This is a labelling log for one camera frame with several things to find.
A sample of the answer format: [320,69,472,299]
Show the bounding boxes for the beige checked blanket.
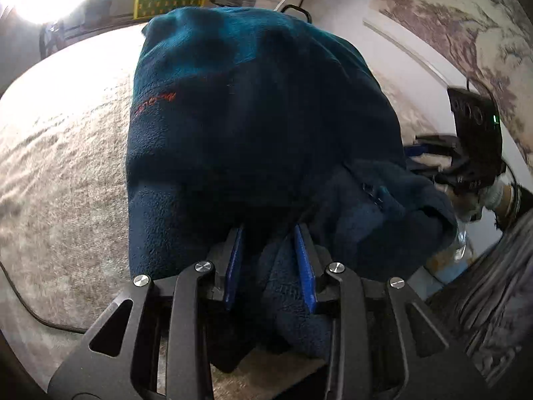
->
[0,23,442,400]

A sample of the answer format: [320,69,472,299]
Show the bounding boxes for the black floor cable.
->
[0,260,86,335]

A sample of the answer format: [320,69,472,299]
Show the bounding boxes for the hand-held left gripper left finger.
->
[48,225,246,400]

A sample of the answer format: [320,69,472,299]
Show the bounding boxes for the black metal clothes rack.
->
[39,0,313,57]

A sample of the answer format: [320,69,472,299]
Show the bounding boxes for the blue sheet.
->
[425,254,465,284]

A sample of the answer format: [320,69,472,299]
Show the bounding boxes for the landscape wall poster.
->
[370,0,533,155]

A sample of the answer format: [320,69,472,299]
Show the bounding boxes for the person's right hand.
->
[452,175,509,222]

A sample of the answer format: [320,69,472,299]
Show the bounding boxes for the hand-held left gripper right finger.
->
[293,223,490,400]

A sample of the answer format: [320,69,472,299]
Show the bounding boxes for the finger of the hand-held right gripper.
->
[405,156,459,176]
[403,133,462,156]

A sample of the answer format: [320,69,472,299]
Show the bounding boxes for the blue plaid fleece shirt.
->
[125,6,459,373]

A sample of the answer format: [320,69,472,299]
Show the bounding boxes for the person's striped pants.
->
[425,212,533,388]

